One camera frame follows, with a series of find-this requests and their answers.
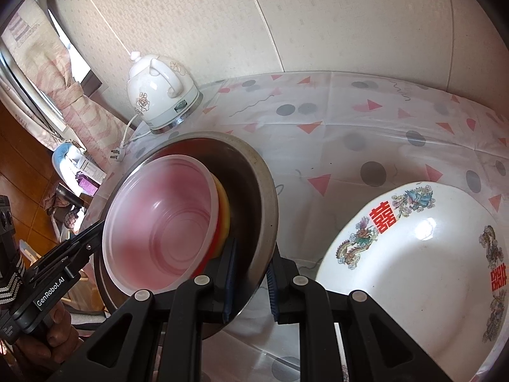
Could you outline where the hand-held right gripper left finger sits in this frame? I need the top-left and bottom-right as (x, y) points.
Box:
(48, 237), (239, 382)

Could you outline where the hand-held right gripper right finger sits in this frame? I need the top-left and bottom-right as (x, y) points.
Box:
(267, 243), (454, 382)

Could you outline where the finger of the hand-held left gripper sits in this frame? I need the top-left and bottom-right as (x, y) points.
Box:
(59, 220), (106, 265)

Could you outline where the yellow bowl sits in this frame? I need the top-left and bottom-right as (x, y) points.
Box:
(213, 173), (232, 259)

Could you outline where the red bowl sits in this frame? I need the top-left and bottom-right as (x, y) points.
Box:
(101, 153), (221, 290)

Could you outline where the stainless steel bowl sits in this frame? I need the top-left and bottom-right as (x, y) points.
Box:
(92, 131), (279, 341)

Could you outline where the large white dragon-print bowl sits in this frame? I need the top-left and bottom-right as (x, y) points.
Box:
(315, 182), (507, 372)

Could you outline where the person's left hand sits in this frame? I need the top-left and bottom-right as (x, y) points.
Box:
(22, 299), (83, 363)

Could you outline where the purple box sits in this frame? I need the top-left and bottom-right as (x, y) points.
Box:
(77, 169), (106, 195)

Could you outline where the blue and white object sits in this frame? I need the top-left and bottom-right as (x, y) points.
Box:
(52, 143), (86, 178)

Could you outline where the pink patterned curtain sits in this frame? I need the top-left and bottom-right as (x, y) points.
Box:
(4, 12), (132, 160)

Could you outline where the white patterned tablecloth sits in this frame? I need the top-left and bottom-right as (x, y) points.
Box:
(85, 71), (509, 382)

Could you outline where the white floral electric kettle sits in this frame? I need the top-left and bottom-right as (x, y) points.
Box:
(126, 50), (203, 135)

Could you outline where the white kettle cord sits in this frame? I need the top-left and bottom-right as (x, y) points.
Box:
(118, 113), (144, 152)

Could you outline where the grey window frame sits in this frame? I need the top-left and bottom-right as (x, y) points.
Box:
(0, 44), (68, 136)

